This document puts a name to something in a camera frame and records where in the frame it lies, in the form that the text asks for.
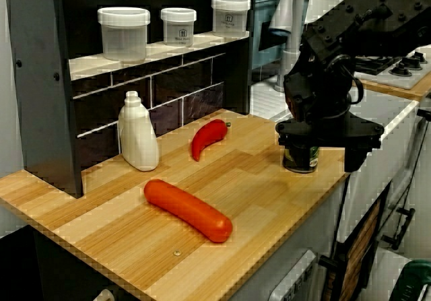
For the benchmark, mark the green labelled tin can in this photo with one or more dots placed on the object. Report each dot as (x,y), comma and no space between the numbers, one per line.
(314,156)

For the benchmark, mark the small white plastic jar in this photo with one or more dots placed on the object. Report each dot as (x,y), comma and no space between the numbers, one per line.
(178,25)

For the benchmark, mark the wooden oven door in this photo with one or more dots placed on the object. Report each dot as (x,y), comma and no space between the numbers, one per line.
(367,233)

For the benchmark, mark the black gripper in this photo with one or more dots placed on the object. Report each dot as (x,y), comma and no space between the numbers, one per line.
(323,126)

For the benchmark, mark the dark shelf unit with tiles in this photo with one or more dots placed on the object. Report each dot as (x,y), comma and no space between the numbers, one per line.
(40,78)

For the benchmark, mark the tall white plastic jar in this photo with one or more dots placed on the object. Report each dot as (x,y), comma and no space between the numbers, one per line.
(230,15)

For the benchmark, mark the white toy detergent bottle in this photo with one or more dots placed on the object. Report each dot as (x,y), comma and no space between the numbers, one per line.
(138,136)

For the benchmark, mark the white toy stove top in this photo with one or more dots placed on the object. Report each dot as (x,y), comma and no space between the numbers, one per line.
(404,72)

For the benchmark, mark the orange toy sausage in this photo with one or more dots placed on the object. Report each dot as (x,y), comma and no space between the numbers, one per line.
(188,210)

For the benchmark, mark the wide white plastic jar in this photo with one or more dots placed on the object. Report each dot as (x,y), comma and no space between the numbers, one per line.
(123,35)

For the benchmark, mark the white toy sink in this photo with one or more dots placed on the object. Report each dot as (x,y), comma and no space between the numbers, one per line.
(387,109)

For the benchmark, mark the grey toy faucet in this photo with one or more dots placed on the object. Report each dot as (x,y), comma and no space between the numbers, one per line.
(291,11)

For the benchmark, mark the dark green plastic object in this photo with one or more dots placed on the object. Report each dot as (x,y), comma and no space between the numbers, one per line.
(414,284)

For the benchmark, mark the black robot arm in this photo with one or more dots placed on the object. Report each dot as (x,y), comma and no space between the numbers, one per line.
(380,21)

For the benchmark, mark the red toy chili pepper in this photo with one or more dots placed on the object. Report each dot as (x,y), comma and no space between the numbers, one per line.
(207,136)

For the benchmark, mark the grey washing machine panel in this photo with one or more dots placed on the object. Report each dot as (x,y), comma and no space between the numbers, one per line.
(296,281)

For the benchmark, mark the white toy kitchen cabinet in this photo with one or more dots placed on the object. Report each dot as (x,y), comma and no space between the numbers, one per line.
(380,166)

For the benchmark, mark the blue plastic bin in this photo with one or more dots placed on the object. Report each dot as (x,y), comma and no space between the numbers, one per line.
(262,18)

